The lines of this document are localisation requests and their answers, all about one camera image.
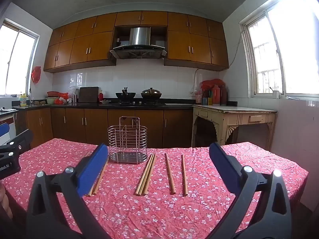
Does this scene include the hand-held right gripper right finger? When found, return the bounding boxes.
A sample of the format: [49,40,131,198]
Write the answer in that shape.
[206,142,292,239]

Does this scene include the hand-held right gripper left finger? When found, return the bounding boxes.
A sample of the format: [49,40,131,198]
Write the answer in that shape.
[25,143,110,239]

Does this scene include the clear glass cup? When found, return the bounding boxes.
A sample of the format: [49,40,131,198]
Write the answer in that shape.
[108,116,148,164]

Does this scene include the person's left hand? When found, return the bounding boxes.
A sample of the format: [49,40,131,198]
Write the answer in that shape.
[0,182,13,220]

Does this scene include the brown base cabinets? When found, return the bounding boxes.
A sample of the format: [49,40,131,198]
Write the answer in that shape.
[14,107,194,150]

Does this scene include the cream side table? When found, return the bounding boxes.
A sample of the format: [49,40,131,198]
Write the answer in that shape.
[191,104,278,151]

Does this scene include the black kitchen countertop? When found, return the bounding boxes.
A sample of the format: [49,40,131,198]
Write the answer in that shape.
[12,101,194,110]

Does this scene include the hanging red bag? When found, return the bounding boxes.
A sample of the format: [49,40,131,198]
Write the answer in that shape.
[31,66,42,84]

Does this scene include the plain sliding window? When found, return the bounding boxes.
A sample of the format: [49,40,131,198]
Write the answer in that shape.
[0,18,40,97]

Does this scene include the dark red thermos flask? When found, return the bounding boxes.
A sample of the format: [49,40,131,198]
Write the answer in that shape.
[220,85,228,106]

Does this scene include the red floral tablecloth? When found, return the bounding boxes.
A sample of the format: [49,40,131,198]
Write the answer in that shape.
[0,138,308,239]

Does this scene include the white plastic bag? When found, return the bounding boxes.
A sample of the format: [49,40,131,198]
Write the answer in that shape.
[67,85,80,97]

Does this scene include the dark cutting board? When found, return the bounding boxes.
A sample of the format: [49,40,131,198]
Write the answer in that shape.
[78,86,99,103]

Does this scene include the black gas stove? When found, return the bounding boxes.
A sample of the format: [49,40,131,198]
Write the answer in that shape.
[111,101,166,106]

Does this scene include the black wok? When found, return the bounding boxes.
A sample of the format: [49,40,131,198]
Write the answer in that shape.
[115,87,137,99]

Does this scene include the red containers on side table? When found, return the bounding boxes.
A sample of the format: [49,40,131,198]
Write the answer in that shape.
[200,78,226,93]

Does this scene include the dark pot with lid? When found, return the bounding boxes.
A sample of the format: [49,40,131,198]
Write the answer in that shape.
[141,87,162,99]

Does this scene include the window with metal bars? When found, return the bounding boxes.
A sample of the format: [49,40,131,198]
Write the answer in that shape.
[238,0,319,100]

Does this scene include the steel range hood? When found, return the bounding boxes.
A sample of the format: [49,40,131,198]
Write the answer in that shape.
[110,27,167,60]

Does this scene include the white wall cable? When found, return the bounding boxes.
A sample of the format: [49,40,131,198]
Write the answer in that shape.
[191,68,201,96]

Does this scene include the black wall wire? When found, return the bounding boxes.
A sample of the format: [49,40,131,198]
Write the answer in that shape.
[228,33,244,68]

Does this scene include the brown wall cabinets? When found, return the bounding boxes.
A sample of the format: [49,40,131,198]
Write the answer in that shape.
[43,11,229,73]

